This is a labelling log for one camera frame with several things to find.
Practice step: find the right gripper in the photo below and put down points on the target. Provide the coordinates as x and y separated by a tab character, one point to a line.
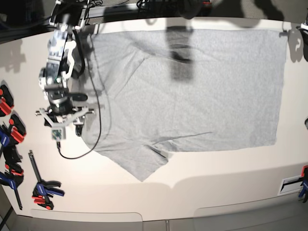
61	105

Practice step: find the grey T-shirt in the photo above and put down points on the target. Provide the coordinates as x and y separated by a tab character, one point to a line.
181	90

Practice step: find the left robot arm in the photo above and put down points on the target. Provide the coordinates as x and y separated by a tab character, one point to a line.
303	28

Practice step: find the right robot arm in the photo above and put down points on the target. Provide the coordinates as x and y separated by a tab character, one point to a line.
65	60

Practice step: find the blue red clamp middle left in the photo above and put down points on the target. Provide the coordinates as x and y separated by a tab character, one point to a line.
13	134

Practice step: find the blue bar clamp on table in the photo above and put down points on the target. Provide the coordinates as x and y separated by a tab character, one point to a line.
44	190

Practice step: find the red black clamp top left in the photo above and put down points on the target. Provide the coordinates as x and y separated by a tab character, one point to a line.
6	101

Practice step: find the blue clamp lower left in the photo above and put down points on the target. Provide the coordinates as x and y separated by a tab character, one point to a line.
14	174

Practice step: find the white label sticker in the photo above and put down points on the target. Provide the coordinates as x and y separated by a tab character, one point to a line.
290	185

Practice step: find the dark object right edge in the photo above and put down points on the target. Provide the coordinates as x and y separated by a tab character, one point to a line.
306	123

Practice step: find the blue clamp right edge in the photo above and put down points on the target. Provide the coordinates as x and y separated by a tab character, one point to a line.
304	192

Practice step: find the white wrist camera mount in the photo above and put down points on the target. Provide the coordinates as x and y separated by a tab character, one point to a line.
59	123

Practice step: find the aluminium rail at back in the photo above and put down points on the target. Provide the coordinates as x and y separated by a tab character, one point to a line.
101	11

